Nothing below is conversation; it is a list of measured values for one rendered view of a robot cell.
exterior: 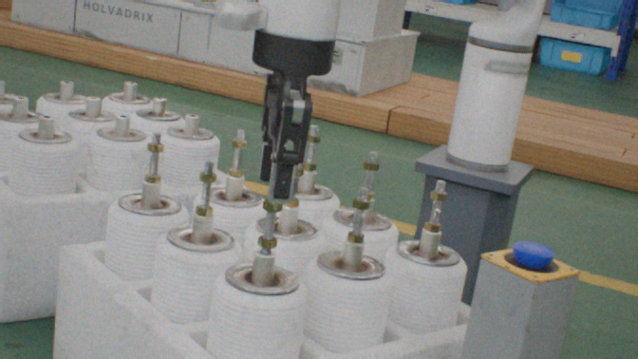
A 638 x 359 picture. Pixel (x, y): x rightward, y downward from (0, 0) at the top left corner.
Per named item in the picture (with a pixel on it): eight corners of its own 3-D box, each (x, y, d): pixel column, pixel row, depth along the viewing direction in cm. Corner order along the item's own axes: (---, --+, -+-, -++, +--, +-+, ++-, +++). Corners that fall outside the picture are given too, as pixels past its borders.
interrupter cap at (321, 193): (290, 181, 127) (290, 177, 127) (340, 194, 125) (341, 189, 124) (269, 194, 120) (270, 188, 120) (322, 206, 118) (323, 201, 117)
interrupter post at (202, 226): (199, 248, 97) (203, 218, 96) (185, 240, 99) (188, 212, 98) (215, 244, 99) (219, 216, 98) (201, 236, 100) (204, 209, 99)
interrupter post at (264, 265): (259, 276, 92) (264, 246, 91) (278, 284, 91) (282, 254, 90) (245, 282, 90) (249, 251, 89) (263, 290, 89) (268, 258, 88)
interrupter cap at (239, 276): (255, 262, 95) (256, 256, 95) (313, 286, 91) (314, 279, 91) (208, 279, 89) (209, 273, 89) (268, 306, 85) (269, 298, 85)
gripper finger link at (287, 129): (283, 95, 79) (272, 154, 82) (285, 104, 77) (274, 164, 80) (312, 99, 79) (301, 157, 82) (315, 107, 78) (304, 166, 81)
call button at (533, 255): (527, 256, 91) (531, 237, 90) (558, 272, 88) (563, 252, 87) (501, 261, 88) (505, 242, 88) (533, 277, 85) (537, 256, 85)
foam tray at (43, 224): (139, 214, 179) (146, 125, 174) (237, 292, 149) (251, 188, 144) (-67, 229, 156) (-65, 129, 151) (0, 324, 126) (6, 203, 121)
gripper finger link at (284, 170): (278, 142, 83) (272, 195, 84) (283, 151, 80) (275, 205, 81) (294, 143, 83) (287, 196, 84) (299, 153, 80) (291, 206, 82)
